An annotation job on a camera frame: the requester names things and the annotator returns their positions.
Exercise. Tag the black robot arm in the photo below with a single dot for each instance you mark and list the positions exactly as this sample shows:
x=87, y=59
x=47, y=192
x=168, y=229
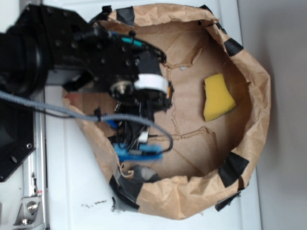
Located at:
x=10, y=67

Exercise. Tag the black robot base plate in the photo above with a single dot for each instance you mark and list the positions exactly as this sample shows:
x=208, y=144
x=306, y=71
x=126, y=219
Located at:
x=17, y=138

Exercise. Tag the metal corner bracket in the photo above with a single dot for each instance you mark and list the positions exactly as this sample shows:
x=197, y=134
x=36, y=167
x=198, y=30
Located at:
x=30, y=214

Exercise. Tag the brown paper bag tray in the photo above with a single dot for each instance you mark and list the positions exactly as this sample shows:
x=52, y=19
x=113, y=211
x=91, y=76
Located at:
x=210, y=161

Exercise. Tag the yellow sponge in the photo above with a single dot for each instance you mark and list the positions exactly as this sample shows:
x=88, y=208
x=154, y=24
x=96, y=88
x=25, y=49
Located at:
x=218, y=101

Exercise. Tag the blue sponge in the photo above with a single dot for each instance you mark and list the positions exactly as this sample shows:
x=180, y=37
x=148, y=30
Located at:
x=145, y=152

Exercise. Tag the aluminium rail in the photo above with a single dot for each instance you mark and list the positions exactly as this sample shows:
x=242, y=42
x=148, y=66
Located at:
x=35, y=169

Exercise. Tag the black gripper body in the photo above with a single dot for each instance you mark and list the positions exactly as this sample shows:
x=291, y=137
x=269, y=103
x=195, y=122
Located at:
x=58, y=47

